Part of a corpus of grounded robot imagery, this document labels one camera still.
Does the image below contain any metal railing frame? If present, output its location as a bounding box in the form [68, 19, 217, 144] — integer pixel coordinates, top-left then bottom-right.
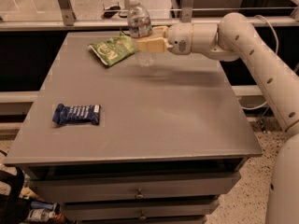
[0, 0, 299, 31]

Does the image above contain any black bag on floor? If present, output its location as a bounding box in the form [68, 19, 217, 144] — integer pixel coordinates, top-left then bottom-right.
[0, 149, 32, 224]

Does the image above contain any upper grey drawer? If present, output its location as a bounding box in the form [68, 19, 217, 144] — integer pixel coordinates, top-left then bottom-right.
[30, 172, 241, 203]

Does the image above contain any grey drawer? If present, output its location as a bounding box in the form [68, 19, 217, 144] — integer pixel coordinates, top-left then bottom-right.
[30, 172, 241, 203]
[62, 199, 219, 221]

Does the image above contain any grey drawer cabinet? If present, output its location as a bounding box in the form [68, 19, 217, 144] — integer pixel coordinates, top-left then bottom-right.
[5, 32, 262, 224]

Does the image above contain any lower grey drawer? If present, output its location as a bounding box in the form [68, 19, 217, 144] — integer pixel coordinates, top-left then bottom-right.
[62, 199, 219, 221]

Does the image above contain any green chip bag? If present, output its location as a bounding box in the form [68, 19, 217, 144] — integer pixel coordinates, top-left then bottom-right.
[88, 30, 137, 67]

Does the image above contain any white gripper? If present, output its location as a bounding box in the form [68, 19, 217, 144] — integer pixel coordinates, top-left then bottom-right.
[136, 23, 192, 55]

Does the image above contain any blue snack packet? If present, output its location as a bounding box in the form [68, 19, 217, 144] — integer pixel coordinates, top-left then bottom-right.
[52, 104, 101, 126]

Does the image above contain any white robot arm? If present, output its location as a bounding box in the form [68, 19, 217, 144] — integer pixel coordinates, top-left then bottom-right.
[137, 12, 299, 224]

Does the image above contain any bottle on floor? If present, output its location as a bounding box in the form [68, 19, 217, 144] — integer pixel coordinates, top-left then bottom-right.
[25, 209, 56, 222]

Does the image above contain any clear plastic water bottle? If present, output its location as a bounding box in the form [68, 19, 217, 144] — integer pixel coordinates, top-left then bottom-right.
[127, 0, 154, 67]

